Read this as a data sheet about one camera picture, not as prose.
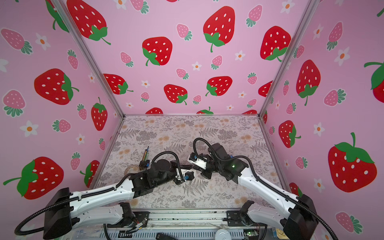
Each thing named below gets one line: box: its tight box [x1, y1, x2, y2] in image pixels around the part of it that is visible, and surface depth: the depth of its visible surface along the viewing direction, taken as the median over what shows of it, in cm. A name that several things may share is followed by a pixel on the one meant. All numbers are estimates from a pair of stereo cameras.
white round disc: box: [214, 228, 232, 240], surface depth 66 cm
